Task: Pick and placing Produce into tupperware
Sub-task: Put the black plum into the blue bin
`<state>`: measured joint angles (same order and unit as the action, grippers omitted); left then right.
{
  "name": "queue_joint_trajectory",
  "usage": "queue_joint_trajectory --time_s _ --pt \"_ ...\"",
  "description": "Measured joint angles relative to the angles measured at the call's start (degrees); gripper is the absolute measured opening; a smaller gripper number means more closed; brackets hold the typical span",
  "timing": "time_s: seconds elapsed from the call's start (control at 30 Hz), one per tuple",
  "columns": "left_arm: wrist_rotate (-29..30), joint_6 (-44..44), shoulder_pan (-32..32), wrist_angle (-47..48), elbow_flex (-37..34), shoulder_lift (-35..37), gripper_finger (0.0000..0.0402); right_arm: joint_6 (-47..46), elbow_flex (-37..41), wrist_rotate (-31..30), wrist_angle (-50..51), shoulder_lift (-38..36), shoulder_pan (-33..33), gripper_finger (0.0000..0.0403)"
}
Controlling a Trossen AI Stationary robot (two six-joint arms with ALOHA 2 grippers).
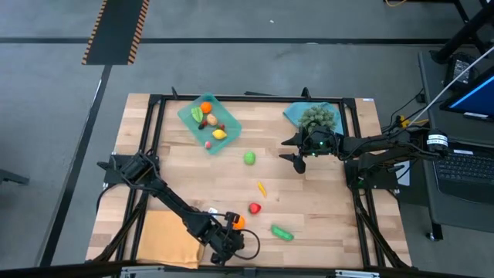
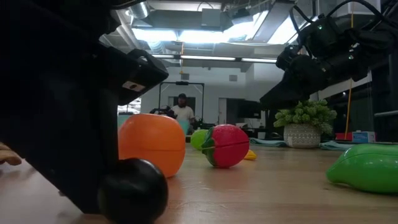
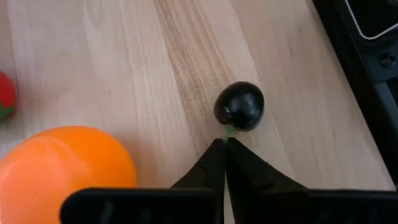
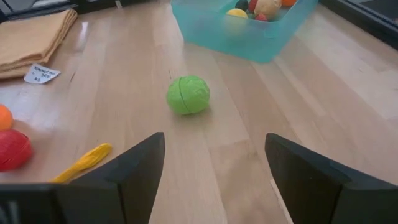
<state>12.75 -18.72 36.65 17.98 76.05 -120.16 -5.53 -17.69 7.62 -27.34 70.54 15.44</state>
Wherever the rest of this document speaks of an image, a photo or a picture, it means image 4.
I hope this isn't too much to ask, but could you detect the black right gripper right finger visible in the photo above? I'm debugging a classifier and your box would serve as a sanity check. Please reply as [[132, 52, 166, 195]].
[[265, 133, 398, 224]]

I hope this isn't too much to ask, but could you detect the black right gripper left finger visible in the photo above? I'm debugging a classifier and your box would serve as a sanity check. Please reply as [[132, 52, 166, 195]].
[[55, 132, 165, 224]]

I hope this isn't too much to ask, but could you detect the round green toy fruit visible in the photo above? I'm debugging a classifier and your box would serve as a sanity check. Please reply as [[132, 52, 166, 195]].
[[165, 75, 211, 116]]

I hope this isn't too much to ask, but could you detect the tan toy potato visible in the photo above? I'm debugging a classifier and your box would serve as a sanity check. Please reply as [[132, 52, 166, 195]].
[[254, 0, 282, 20]]

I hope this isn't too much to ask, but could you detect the yellow toy lemon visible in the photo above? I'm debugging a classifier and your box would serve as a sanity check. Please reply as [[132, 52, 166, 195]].
[[226, 8, 249, 19]]

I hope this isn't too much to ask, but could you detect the small black toy blackberry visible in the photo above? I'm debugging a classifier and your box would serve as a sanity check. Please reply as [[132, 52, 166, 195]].
[[234, 0, 249, 12]]

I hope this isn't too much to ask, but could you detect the yellow toy pepper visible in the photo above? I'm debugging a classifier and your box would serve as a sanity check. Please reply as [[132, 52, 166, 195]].
[[51, 142, 113, 184]]

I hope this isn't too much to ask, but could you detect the white paper tag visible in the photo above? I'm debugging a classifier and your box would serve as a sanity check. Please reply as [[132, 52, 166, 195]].
[[24, 63, 62, 85]]

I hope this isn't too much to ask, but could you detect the smooth orange toy orange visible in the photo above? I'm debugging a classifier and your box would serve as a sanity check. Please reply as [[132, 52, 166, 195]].
[[0, 104, 14, 131]]

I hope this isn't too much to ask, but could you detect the teal translucent plastic container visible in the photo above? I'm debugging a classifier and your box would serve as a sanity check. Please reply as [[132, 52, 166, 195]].
[[170, 0, 320, 65]]

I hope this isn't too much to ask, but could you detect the folded yellow cloth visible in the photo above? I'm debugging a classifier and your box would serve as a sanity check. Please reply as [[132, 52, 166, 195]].
[[0, 8, 78, 80]]

